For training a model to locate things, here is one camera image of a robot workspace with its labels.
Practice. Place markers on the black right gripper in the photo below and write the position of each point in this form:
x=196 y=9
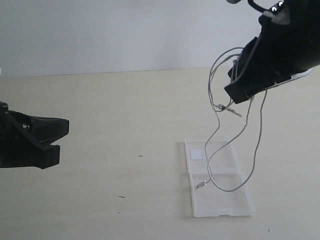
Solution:
x=288 y=48

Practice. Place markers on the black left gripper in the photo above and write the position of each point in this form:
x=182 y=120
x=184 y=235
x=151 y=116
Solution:
x=28 y=141

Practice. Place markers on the white sticker in case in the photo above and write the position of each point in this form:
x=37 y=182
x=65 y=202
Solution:
x=196 y=154

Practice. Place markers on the clear plastic hinged case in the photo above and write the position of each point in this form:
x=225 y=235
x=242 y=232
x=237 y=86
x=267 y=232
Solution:
x=213 y=184

